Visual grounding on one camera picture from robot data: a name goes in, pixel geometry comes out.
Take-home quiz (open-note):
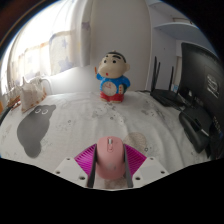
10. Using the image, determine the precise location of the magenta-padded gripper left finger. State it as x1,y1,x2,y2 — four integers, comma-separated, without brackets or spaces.
53,143,98,188

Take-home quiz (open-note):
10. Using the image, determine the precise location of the white star-print curtain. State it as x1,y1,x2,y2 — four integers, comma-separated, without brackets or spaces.
6,0,93,91

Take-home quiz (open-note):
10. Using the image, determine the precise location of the pink computer mouse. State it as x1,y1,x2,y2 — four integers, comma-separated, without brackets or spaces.
95,135,127,181

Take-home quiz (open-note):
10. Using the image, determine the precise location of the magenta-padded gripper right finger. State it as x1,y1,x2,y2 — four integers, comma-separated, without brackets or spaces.
123,143,170,188

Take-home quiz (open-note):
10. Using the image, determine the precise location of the dark keyboard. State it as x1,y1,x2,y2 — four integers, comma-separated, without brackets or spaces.
0,103,14,126

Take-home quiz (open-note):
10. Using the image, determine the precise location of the black computer monitor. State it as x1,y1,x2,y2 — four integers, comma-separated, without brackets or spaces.
179,42,224,159

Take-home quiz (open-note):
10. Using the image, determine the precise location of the white wall shelf unit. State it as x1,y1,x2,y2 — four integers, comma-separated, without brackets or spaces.
146,0,214,56

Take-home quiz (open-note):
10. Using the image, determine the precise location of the cartoon boy figurine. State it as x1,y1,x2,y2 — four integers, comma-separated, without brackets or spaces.
94,50,132,104

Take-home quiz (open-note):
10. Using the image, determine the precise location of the black router with antennas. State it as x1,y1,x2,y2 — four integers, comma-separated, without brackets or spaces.
149,55,184,108

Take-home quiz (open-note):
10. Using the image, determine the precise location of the white patterned tablecloth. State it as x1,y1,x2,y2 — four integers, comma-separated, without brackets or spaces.
0,89,214,191

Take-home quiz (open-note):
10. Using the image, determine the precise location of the grey bear-shaped mouse pad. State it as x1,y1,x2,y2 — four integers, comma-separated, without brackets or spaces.
16,104,58,159

